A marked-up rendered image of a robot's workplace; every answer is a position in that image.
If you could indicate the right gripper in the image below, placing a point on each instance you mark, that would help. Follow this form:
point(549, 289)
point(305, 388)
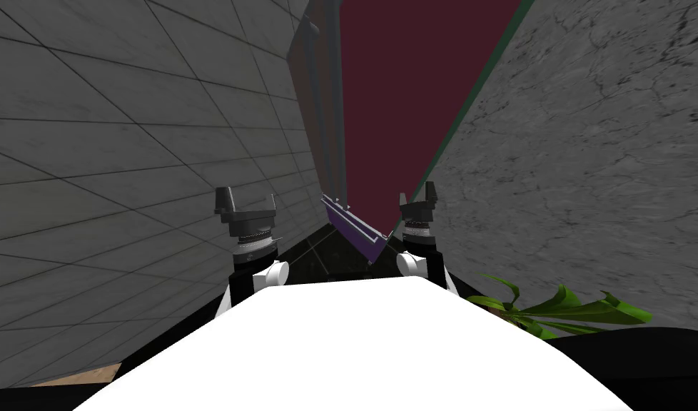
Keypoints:
point(416, 213)

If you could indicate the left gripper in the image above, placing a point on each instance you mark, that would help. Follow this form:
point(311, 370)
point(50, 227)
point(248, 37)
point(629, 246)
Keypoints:
point(249, 220)

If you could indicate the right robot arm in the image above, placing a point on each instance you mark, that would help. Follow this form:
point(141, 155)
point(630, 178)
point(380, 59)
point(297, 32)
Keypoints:
point(432, 264)

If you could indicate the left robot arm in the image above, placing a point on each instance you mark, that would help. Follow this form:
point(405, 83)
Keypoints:
point(243, 281)

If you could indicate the purple flat bar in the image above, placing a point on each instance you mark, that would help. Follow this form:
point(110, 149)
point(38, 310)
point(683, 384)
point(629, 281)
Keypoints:
point(354, 228)

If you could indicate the dark red door leaf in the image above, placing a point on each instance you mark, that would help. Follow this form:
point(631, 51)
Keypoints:
point(400, 103)

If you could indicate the grey panelled door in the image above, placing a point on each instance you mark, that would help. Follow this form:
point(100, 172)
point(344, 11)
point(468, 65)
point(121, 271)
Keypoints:
point(317, 103)

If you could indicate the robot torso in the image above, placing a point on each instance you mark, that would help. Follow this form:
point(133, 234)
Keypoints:
point(349, 348)

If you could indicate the green leafy plant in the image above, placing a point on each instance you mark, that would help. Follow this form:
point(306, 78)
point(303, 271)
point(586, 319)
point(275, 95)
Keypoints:
point(577, 311)

